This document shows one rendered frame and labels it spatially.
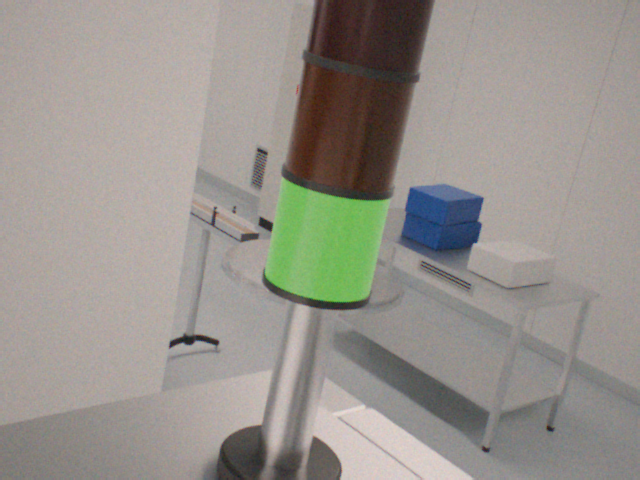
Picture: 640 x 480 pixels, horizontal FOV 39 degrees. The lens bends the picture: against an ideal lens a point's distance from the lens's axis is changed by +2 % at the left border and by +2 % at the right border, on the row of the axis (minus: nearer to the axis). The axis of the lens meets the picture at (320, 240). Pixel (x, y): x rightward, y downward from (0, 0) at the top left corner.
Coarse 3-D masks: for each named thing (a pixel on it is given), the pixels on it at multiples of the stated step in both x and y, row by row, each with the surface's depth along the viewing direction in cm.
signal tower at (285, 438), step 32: (320, 64) 36; (320, 192) 37; (352, 192) 36; (384, 192) 37; (288, 320) 40; (320, 320) 40; (288, 352) 40; (320, 352) 40; (288, 384) 40; (320, 384) 41; (288, 416) 41; (224, 448) 43; (256, 448) 43; (288, 448) 41; (320, 448) 44
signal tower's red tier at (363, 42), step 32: (320, 0) 36; (352, 0) 35; (384, 0) 34; (416, 0) 35; (320, 32) 36; (352, 32) 35; (384, 32) 35; (416, 32) 35; (352, 64) 35; (384, 64) 35; (416, 64) 36
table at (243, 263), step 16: (256, 240) 475; (224, 256) 445; (240, 256) 444; (256, 256) 449; (224, 272) 430; (240, 272) 421; (256, 272) 425; (384, 272) 464; (256, 288) 410; (384, 288) 439; (400, 288) 444; (368, 304) 414; (384, 304) 423
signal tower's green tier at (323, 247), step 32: (288, 192) 38; (288, 224) 38; (320, 224) 37; (352, 224) 37; (384, 224) 39; (288, 256) 38; (320, 256) 37; (352, 256) 38; (288, 288) 38; (320, 288) 38; (352, 288) 38
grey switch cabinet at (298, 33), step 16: (304, 16) 770; (304, 32) 771; (288, 48) 787; (304, 48) 772; (288, 64) 789; (288, 80) 790; (288, 96) 791; (288, 112) 792; (272, 128) 810; (288, 128) 793; (272, 144) 811; (272, 160) 812; (272, 176) 814; (272, 192) 815; (272, 208) 816; (272, 224) 821
